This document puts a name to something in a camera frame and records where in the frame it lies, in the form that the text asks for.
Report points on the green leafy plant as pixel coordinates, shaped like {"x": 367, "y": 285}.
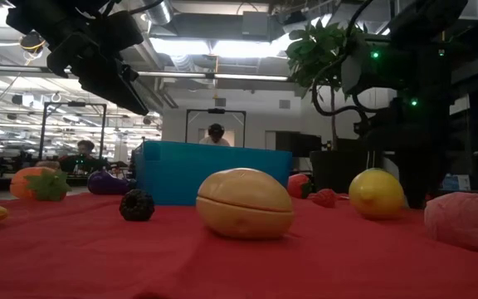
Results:
{"x": 318, "y": 54}

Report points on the black toy blackberry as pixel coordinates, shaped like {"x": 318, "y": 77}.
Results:
{"x": 137, "y": 205}

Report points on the blue plastic tupperware container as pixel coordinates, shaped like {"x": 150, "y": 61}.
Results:
{"x": 172, "y": 174}

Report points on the black robot station frame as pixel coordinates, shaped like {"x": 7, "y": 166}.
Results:
{"x": 73, "y": 104}
{"x": 216, "y": 111}

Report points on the person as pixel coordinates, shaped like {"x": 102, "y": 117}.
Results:
{"x": 85, "y": 147}
{"x": 215, "y": 133}

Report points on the small red toy raspberry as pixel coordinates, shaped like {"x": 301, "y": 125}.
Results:
{"x": 325, "y": 198}

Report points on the red cloth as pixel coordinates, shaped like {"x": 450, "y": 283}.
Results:
{"x": 98, "y": 257}

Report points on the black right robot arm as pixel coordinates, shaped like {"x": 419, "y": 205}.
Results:
{"x": 421, "y": 124}

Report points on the orange toy tangerine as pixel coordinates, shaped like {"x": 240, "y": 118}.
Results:
{"x": 18, "y": 182}

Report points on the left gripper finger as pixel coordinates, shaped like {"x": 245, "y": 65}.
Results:
{"x": 114, "y": 89}

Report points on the purple toy eggplant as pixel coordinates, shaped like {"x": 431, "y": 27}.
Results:
{"x": 106, "y": 183}

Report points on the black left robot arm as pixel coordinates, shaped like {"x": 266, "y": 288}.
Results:
{"x": 35, "y": 16}

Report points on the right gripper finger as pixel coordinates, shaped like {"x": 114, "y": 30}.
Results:
{"x": 353, "y": 70}

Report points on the beige toy potato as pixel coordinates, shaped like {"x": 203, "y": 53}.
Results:
{"x": 243, "y": 207}

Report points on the light blue box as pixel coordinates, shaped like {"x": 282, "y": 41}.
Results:
{"x": 456, "y": 182}

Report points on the pink textured toy fruit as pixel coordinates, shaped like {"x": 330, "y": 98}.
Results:
{"x": 461, "y": 222}

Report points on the black plant pot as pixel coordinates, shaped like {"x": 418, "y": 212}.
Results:
{"x": 334, "y": 170}

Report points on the red toy strawberry green leaf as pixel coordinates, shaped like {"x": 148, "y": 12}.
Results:
{"x": 296, "y": 184}

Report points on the yellow toy lemon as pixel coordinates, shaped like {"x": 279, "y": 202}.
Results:
{"x": 376, "y": 195}

